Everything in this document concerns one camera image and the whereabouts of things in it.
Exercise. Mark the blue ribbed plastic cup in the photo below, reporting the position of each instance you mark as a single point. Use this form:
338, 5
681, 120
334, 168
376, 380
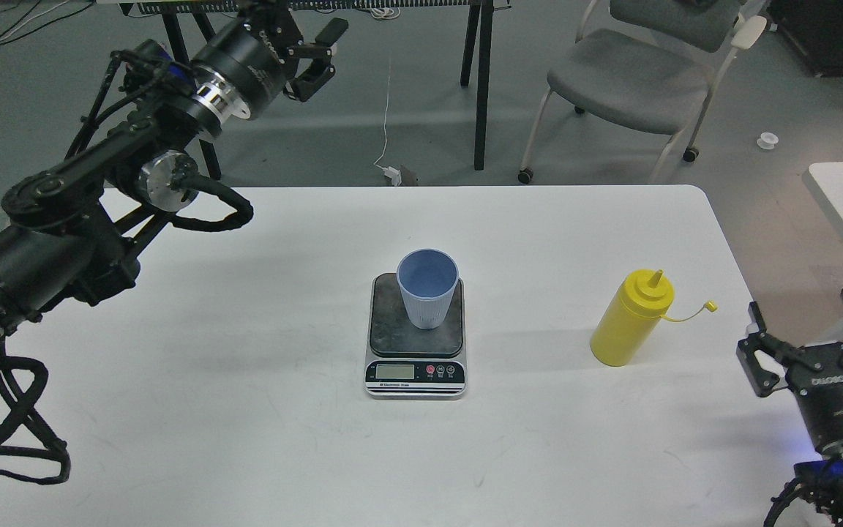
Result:
427, 279

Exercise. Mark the black cabinet in corner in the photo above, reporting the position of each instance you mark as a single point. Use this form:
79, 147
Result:
815, 30

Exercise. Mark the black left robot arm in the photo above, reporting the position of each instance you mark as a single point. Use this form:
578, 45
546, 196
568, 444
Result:
76, 229

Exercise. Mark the digital kitchen scale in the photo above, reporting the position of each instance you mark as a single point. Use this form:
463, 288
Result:
404, 362

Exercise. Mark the small white spool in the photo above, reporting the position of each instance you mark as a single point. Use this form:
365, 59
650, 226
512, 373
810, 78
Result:
767, 140

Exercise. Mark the grey office chair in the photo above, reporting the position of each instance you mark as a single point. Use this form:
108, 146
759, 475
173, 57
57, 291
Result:
640, 85

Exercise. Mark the yellow squeeze bottle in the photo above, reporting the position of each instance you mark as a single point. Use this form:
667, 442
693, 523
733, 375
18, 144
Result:
640, 303

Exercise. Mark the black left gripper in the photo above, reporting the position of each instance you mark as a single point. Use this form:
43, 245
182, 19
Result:
248, 63

